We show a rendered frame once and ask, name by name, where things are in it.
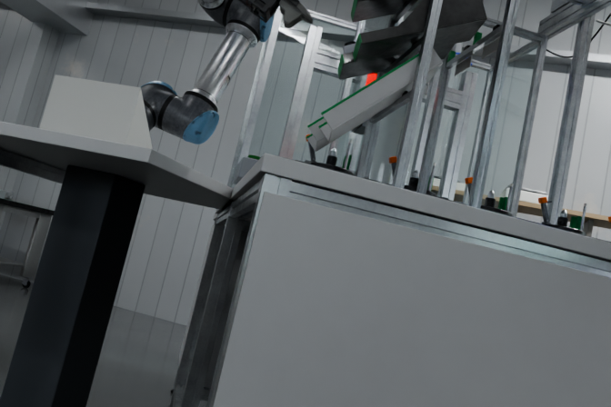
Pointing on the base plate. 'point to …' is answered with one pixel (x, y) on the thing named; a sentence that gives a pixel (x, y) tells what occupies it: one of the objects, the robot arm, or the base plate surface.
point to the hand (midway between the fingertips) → (310, 16)
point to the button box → (244, 168)
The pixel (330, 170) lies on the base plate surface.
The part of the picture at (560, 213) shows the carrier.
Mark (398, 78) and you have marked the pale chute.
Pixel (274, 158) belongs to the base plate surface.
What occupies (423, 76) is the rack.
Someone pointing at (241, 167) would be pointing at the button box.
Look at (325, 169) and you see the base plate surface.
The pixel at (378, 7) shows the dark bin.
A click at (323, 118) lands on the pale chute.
